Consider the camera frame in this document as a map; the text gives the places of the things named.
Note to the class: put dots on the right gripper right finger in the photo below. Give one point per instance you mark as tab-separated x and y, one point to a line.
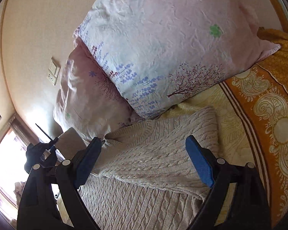
249	208

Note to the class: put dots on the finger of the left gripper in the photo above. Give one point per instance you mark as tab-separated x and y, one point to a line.
52	143

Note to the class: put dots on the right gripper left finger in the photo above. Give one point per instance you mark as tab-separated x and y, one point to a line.
38	210

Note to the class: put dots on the beige cable knit sweater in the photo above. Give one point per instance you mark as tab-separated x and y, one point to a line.
144	178

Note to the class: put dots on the floral cloth bundle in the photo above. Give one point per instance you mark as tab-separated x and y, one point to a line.
19	187

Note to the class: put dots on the pink floral left pillow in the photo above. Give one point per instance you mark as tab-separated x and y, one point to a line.
87	100

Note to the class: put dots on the yellow orange patterned bedsheet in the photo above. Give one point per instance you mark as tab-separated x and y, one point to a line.
252	120

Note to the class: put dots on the pink lavender right pillow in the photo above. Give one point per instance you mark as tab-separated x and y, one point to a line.
161	52

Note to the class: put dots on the white wall socket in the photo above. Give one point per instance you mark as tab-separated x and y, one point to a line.
53	71

